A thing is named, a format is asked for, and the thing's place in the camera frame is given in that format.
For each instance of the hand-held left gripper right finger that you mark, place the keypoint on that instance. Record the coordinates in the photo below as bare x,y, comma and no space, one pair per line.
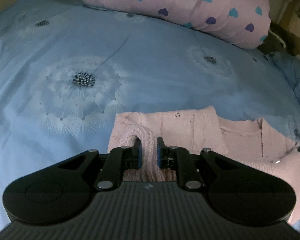
159,153

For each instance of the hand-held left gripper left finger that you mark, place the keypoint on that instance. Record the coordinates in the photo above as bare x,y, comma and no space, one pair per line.
139,153

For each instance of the pink knitted cardigan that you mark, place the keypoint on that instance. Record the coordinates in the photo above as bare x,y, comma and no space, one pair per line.
190,127

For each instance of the blue crumpled blanket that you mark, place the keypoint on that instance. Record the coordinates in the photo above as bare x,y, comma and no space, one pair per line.
295,72

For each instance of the blue dandelion print bed sheet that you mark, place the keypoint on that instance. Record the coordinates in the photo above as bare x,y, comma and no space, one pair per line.
152,67

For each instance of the dark fluffy cloth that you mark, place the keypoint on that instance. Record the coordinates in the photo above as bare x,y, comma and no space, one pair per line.
273,41

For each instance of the pink heart print rolled duvet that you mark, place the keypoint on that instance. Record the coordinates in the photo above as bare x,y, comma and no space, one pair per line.
190,5

